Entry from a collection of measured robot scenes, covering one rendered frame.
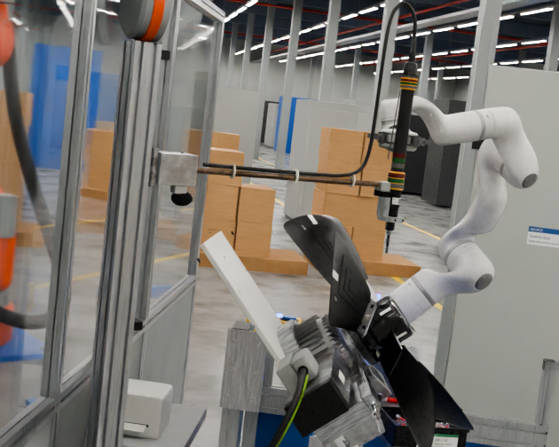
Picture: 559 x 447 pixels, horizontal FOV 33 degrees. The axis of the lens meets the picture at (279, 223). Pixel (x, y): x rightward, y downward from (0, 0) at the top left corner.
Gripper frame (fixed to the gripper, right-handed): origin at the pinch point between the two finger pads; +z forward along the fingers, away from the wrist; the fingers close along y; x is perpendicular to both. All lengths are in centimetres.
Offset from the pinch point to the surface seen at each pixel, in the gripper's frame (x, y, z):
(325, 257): -31.9, 15.0, 7.7
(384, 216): -19.8, 1.3, 6.0
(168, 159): -10, 51, 43
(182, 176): -13, 47, 41
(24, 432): -67, 69, 66
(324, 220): -23.6, 16.8, -2.8
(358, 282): -33.7, 6.1, 28.2
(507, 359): -95, -66, -176
